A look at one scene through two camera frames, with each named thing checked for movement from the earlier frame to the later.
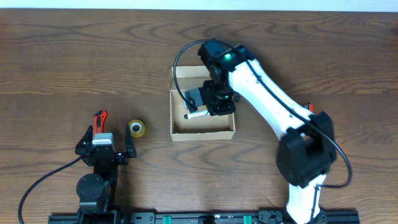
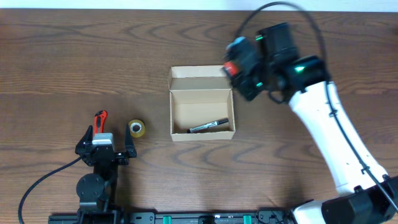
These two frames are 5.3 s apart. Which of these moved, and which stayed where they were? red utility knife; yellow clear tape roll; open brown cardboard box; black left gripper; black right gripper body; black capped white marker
Moved: black capped white marker; black right gripper body
Stayed: black left gripper; yellow clear tape roll; red utility knife; open brown cardboard box
